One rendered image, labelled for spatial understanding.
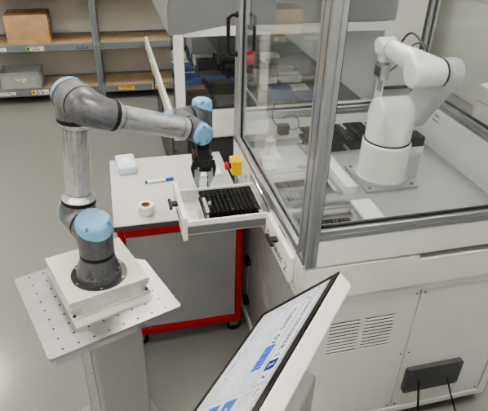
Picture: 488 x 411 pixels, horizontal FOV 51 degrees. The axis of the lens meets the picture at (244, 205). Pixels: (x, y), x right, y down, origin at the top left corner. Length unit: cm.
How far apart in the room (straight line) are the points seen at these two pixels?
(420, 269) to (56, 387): 171
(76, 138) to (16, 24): 403
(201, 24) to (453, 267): 160
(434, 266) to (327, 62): 89
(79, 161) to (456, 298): 145
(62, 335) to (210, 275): 91
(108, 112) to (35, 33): 415
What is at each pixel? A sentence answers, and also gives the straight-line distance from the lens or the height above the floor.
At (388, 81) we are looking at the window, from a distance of 149.
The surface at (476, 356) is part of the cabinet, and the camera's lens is 250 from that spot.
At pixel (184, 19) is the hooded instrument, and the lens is 265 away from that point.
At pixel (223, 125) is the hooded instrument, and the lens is 285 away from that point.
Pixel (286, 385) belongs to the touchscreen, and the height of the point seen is 118.
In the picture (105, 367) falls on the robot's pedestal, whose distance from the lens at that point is 204.
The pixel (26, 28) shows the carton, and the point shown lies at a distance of 569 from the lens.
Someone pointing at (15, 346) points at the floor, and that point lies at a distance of 292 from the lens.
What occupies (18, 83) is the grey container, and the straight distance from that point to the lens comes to 587.
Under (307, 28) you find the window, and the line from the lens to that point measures 157.
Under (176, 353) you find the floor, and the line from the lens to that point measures 270.
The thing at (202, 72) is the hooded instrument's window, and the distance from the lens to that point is 275.
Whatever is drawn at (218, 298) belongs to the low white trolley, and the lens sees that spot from 259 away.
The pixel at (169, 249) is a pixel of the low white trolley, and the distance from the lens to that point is 235.
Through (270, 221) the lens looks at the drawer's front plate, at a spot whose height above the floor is 92.
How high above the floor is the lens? 201
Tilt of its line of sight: 32 degrees down
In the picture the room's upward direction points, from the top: 2 degrees clockwise
